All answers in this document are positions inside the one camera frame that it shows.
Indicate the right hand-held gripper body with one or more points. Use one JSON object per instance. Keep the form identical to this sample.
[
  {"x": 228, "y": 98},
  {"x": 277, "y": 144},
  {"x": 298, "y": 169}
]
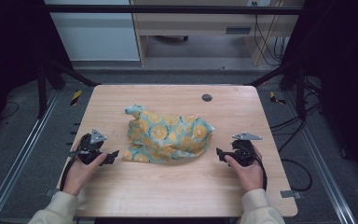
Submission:
[{"x": 244, "y": 149}]

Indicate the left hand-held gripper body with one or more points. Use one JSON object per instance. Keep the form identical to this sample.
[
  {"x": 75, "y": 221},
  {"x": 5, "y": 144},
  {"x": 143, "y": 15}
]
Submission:
[{"x": 88, "y": 148}]

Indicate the teal orange-print cloth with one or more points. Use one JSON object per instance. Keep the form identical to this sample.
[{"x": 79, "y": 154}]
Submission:
[{"x": 164, "y": 137}]

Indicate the person's right hand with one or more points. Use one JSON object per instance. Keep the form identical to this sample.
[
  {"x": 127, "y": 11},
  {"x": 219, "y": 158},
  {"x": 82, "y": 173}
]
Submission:
[{"x": 245, "y": 174}]

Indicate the person's left hand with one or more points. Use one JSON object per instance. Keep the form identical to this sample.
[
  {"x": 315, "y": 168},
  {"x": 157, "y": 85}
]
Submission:
[{"x": 81, "y": 174}]

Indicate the round grey table grommet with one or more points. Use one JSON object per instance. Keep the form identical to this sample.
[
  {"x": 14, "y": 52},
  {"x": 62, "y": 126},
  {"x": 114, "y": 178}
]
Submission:
[{"x": 207, "y": 97}]

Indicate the black metal stand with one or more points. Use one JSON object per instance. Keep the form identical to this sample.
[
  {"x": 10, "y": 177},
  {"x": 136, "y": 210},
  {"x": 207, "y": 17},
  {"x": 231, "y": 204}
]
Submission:
[
  {"x": 292, "y": 84},
  {"x": 48, "y": 77}
]

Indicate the white cabinet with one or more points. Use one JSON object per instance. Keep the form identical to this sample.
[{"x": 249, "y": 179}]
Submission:
[{"x": 96, "y": 34}]

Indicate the grey metal table bracket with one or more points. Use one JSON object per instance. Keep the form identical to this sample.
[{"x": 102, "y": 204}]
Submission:
[
  {"x": 290, "y": 194},
  {"x": 52, "y": 192}
]

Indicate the aluminium floor rail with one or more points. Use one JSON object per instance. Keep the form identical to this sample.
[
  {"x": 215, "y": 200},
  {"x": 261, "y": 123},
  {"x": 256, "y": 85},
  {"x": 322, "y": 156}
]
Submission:
[
  {"x": 18, "y": 155},
  {"x": 320, "y": 155}
]

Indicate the black metal frame bar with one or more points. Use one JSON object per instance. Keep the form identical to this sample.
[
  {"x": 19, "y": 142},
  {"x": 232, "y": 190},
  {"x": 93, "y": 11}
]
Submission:
[{"x": 174, "y": 9}]

